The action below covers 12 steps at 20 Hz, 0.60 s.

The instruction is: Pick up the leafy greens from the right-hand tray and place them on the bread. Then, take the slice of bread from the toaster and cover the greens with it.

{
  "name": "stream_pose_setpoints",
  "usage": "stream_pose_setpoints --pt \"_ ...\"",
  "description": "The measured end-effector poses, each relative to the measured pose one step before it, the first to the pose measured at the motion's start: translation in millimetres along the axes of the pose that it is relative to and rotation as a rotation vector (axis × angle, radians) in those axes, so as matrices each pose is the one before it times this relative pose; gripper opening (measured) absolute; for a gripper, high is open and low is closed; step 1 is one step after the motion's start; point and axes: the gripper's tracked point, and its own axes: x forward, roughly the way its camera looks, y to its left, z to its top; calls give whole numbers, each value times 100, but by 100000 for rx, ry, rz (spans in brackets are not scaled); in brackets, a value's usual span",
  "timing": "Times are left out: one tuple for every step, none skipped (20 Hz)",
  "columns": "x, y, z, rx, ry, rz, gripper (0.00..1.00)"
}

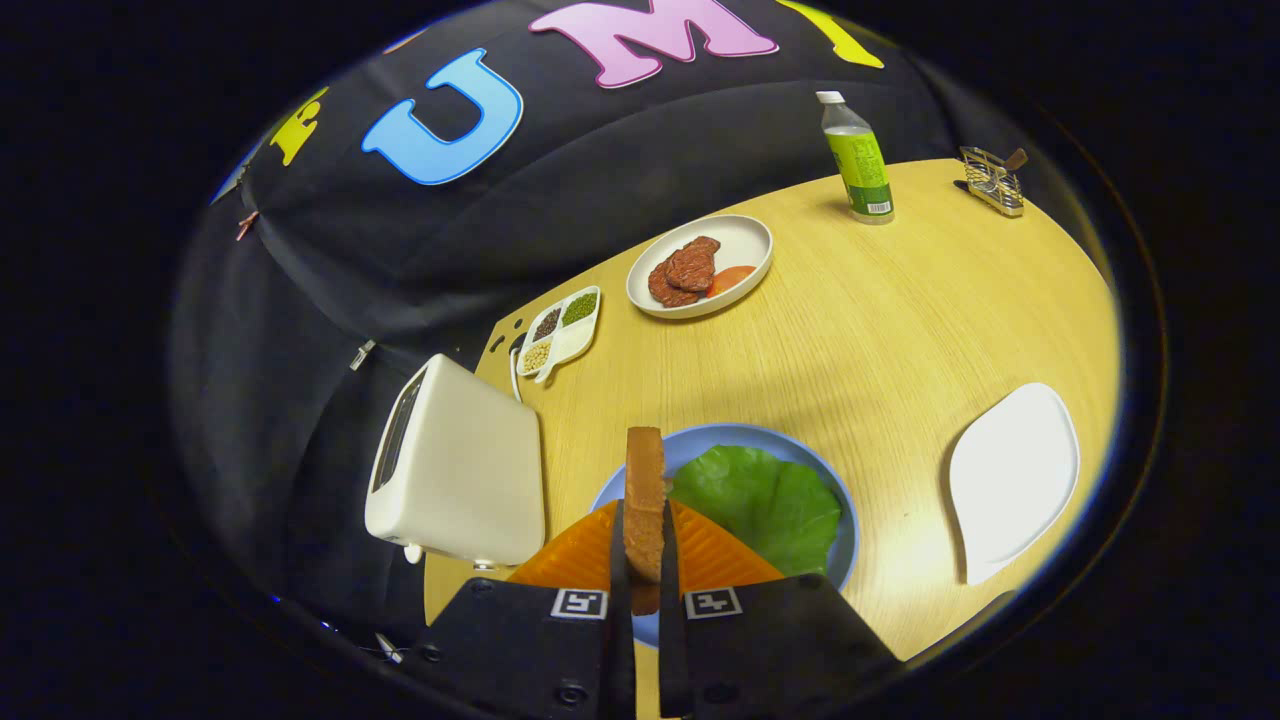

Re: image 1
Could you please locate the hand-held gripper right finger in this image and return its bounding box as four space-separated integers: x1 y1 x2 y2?
657 498 901 720

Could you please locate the green label drink bottle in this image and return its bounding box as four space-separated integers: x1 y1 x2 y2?
816 91 896 225

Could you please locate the brown meat patty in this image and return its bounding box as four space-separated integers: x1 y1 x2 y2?
647 258 701 308
665 236 721 293

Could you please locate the green lettuce leaf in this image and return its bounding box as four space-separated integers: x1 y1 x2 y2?
668 445 843 578

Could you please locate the black backdrop cloth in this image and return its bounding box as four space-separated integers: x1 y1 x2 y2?
168 0 1061 641

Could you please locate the wire rack with wooden handle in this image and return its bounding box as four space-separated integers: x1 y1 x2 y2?
958 146 1029 218

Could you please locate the white divided bean tray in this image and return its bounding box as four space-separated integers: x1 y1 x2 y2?
514 286 602 384

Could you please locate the white rounded square plate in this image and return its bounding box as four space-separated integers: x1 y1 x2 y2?
947 383 1081 587

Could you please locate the white toaster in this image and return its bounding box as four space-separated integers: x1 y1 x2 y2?
364 353 547 568

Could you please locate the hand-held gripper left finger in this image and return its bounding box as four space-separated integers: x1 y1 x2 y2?
412 498 638 720

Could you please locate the blue round plate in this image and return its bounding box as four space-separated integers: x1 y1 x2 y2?
590 423 859 649

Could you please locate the white oval plate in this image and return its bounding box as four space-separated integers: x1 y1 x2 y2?
626 214 774 321

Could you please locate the toasted bread slice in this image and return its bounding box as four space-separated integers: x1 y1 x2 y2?
623 427 668 616

